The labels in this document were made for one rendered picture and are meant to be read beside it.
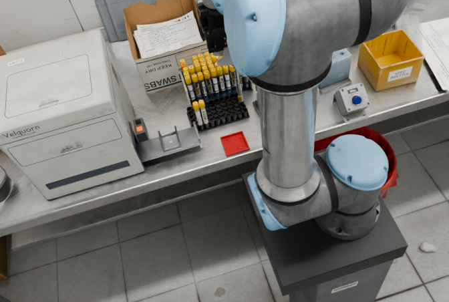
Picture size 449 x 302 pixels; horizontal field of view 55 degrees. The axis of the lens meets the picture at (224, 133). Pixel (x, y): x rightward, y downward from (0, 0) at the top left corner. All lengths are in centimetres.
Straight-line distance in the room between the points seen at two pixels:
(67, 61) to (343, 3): 80
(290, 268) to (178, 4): 97
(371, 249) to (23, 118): 81
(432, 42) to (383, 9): 102
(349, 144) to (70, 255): 164
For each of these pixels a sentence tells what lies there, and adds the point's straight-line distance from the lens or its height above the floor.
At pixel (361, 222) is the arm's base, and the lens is 97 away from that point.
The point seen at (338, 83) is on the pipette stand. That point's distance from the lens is 136.
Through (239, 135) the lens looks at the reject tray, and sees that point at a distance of 124.
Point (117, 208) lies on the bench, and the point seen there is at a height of 27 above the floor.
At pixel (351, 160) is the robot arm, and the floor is 117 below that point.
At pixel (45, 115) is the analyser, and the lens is 104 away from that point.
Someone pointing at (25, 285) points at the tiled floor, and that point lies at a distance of 228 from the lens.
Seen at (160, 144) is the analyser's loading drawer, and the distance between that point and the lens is 122.
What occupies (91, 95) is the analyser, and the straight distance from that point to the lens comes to 103.
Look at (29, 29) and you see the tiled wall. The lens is 167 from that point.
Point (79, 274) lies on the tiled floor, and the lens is 218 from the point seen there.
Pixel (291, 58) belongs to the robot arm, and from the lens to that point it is 51.
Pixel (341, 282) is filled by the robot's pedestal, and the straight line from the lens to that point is 117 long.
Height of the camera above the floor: 185
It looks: 51 degrees down
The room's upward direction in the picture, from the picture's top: 11 degrees counter-clockwise
